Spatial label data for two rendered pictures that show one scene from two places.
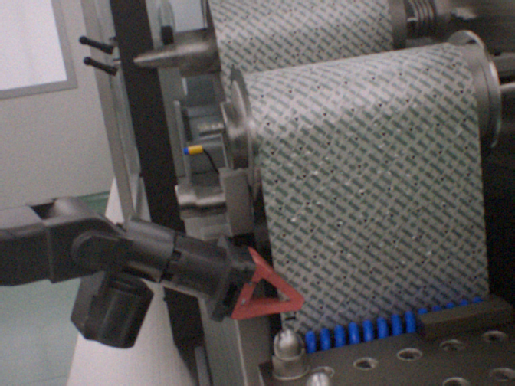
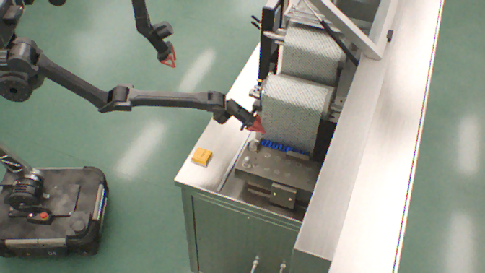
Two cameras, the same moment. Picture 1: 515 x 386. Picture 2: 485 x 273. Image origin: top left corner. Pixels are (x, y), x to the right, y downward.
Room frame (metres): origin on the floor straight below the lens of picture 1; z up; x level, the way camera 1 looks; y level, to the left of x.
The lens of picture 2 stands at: (-0.58, -0.55, 2.48)
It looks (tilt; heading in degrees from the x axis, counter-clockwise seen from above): 47 degrees down; 26
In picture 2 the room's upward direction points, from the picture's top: 3 degrees clockwise
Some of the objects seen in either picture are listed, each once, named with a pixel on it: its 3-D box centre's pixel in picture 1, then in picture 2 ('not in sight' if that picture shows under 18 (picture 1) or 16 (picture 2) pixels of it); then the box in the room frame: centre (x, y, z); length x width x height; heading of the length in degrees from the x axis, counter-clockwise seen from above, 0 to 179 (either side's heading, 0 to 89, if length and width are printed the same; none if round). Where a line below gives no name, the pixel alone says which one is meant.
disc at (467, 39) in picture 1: (467, 96); (329, 106); (0.78, -0.25, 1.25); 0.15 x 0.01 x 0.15; 7
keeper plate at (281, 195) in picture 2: not in sight; (283, 196); (0.50, -0.21, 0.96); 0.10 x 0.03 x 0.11; 97
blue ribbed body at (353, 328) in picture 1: (400, 329); (285, 149); (0.68, -0.13, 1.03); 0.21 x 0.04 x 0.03; 97
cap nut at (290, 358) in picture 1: (288, 351); (252, 144); (0.62, -0.01, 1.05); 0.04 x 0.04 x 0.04
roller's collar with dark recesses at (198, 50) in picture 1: (198, 52); (283, 37); (0.99, 0.05, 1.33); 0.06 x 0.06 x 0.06; 7
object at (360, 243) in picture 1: (381, 247); (288, 131); (0.70, -0.12, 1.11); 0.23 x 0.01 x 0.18; 97
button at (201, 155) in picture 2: not in sight; (201, 155); (0.56, 0.21, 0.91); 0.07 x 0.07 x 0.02; 7
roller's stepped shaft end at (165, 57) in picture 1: (155, 58); (270, 34); (0.98, 0.11, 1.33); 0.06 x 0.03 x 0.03; 97
